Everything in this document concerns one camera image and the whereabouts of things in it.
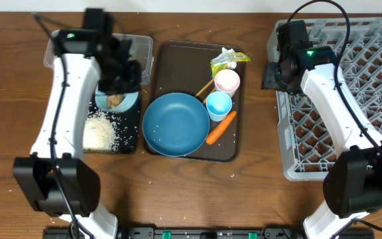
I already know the grey dishwasher rack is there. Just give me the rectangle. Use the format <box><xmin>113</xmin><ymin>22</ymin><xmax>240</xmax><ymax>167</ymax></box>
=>
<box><xmin>276</xmin><ymin>17</ymin><xmax>382</xmax><ymax>181</ymax></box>

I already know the brown serving tray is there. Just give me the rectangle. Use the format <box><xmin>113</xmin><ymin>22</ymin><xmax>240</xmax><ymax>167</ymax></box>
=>
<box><xmin>145</xmin><ymin>41</ymin><xmax>243</xmax><ymax>163</ymax></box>

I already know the black waste tray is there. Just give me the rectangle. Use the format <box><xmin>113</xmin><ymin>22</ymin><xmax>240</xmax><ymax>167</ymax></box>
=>
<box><xmin>88</xmin><ymin>91</ymin><xmax>141</xmax><ymax>154</ymax></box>

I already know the pile of white rice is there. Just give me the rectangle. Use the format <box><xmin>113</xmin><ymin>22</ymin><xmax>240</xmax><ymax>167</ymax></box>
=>
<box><xmin>83</xmin><ymin>110</ymin><xmax>119</xmax><ymax>152</ymax></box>

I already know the pink plastic cup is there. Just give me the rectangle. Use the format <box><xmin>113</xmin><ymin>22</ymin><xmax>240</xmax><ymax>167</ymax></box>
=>
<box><xmin>214</xmin><ymin>69</ymin><xmax>241</xmax><ymax>98</ymax></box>

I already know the small light blue bowl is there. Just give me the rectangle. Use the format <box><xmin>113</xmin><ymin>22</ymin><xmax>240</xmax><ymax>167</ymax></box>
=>
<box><xmin>95</xmin><ymin>90</ymin><xmax>139</xmax><ymax>113</ymax></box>

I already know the brown food scrap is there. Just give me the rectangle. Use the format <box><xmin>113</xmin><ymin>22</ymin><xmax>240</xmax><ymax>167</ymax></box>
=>
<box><xmin>106</xmin><ymin>94</ymin><xmax>125</xmax><ymax>108</ymax></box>

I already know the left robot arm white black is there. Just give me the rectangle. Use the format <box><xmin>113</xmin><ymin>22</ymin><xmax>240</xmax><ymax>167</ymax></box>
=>
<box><xmin>13</xmin><ymin>8</ymin><xmax>142</xmax><ymax>238</ymax></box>

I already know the light blue plastic cup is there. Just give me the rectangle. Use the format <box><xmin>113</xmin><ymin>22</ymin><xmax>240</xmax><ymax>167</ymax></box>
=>
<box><xmin>206</xmin><ymin>91</ymin><xmax>233</xmax><ymax>121</ymax></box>

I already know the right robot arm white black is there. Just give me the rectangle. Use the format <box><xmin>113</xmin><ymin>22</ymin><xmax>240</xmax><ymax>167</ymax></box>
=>
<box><xmin>262</xmin><ymin>21</ymin><xmax>382</xmax><ymax>238</ymax></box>

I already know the yellow green snack wrapper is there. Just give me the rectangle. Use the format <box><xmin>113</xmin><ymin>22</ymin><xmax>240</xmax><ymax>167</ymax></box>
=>
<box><xmin>210</xmin><ymin>47</ymin><xmax>251</xmax><ymax>78</ymax></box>

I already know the large dark blue plate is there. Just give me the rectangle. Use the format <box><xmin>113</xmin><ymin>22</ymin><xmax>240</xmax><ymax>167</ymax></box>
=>
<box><xmin>142</xmin><ymin>92</ymin><xmax>210</xmax><ymax>157</ymax></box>

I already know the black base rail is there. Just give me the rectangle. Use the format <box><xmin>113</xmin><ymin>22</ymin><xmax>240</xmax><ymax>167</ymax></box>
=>
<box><xmin>42</xmin><ymin>227</ymin><xmax>375</xmax><ymax>239</ymax></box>

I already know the clear plastic container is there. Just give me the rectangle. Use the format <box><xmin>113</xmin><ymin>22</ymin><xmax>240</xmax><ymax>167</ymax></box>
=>
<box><xmin>43</xmin><ymin>33</ymin><xmax>154</xmax><ymax>86</ymax></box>

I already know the orange carrot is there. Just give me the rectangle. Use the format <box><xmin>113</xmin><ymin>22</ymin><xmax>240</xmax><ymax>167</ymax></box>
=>
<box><xmin>206</xmin><ymin>111</ymin><xmax>237</xmax><ymax>145</ymax></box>

